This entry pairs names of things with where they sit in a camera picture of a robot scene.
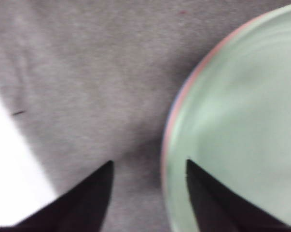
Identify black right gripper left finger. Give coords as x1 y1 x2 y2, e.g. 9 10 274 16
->
4 159 115 232

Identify pale green plate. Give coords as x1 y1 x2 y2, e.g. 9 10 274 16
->
163 1 291 232

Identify pink plate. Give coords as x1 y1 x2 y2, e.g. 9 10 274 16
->
160 9 273 196

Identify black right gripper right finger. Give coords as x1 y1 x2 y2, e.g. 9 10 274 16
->
185 159 291 232

